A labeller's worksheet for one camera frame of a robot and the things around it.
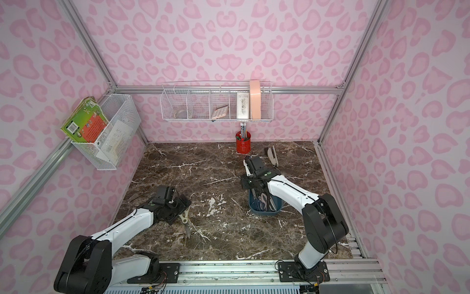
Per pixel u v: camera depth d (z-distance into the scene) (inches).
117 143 32.2
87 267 16.1
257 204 35.5
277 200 36.5
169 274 28.3
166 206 28.0
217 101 39.6
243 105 36.4
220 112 37.2
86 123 28.2
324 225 17.5
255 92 32.0
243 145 43.8
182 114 38.1
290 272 28.6
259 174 27.1
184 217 34.6
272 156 43.3
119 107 32.3
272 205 35.6
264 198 36.6
